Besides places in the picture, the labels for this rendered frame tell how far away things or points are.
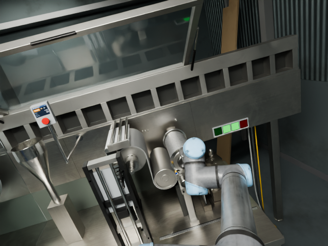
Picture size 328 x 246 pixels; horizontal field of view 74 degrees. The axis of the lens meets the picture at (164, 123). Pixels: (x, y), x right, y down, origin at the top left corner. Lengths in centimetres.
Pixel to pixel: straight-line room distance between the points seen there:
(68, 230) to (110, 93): 80
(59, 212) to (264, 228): 105
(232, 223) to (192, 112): 96
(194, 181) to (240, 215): 26
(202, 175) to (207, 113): 72
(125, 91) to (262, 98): 88
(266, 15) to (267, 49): 124
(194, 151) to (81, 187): 101
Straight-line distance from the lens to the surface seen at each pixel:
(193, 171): 75
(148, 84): 129
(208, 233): 123
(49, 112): 106
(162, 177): 114
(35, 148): 120
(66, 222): 141
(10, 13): 352
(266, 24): 274
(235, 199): 58
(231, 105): 146
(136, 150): 106
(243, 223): 52
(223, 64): 139
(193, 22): 100
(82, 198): 164
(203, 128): 144
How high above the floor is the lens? 184
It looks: 21 degrees down
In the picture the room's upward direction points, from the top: 15 degrees counter-clockwise
